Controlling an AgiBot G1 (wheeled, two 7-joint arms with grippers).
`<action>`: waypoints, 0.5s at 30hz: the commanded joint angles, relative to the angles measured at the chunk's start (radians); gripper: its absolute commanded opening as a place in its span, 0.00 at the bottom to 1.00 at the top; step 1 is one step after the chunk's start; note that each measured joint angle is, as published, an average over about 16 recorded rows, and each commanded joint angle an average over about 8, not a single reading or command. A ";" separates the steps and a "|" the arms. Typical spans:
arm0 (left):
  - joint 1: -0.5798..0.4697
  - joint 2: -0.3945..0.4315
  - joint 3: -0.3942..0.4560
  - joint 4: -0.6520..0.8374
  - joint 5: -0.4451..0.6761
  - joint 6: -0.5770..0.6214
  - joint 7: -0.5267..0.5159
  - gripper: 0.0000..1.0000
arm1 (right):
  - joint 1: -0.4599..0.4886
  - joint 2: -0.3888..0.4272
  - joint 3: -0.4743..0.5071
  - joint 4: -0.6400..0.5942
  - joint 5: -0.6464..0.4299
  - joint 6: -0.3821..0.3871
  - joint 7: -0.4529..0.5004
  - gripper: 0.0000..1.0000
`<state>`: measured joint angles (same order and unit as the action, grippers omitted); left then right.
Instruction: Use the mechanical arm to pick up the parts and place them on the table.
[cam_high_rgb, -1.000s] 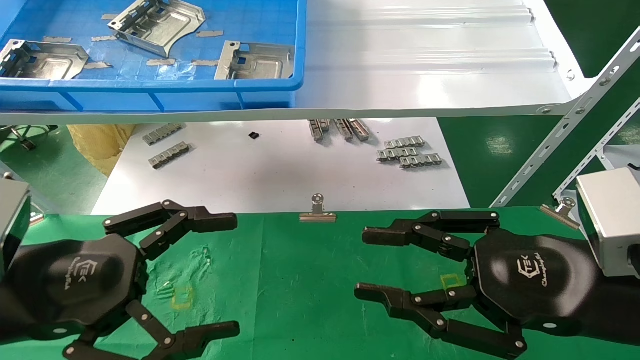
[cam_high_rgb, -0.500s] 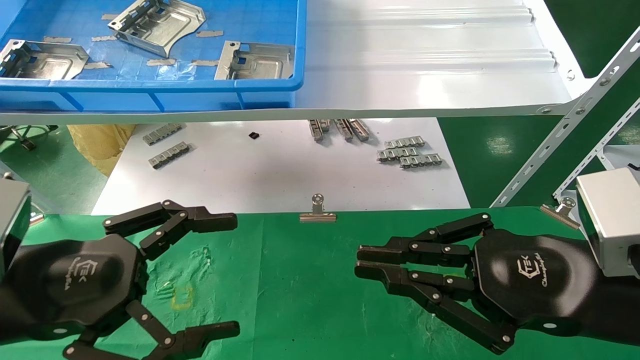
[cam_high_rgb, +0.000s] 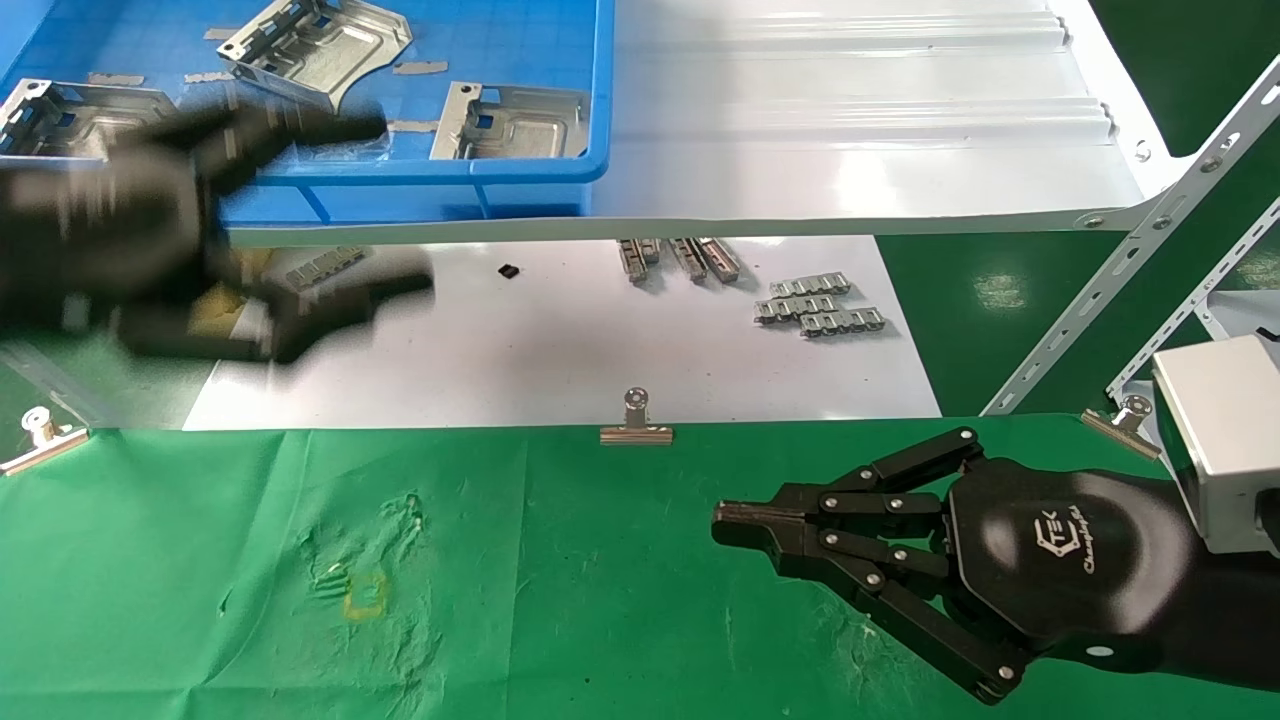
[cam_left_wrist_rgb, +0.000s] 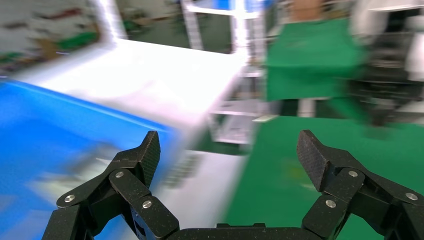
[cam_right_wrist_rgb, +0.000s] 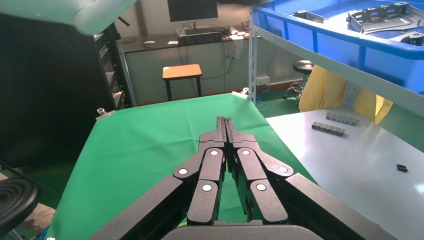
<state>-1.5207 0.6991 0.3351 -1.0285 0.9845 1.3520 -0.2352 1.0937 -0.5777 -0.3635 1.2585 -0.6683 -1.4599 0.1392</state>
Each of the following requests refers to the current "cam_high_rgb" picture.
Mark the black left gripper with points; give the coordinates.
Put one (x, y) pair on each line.
(100, 230)

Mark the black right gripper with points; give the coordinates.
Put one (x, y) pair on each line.
(1080, 560)

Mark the stamped sheet metal bracket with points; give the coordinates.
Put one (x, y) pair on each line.
(60, 108)
(520, 125)
(330, 50)

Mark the small grey metal link part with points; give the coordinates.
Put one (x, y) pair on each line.
(795, 308)
(325, 266)
(810, 285)
(842, 322)
(687, 258)
(630, 260)
(650, 250)
(718, 258)

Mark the grey tape strip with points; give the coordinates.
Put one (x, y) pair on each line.
(220, 33)
(415, 126)
(113, 79)
(420, 67)
(210, 77)

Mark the blue plastic bin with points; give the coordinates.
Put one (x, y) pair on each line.
(500, 190)

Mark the tiny black plastic part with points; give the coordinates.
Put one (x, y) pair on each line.
(508, 270)

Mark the silver binder clip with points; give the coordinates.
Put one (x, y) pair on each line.
(45, 445)
(636, 432)
(1120, 430)

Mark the green table cloth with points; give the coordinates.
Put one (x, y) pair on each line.
(560, 580)

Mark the white corrugated shelf panel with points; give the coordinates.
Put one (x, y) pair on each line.
(850, 150)

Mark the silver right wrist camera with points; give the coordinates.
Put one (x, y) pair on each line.
(1225, 440)

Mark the perforated steel rack rail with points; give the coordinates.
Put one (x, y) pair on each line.
(1150, 230)
(1200, 295)

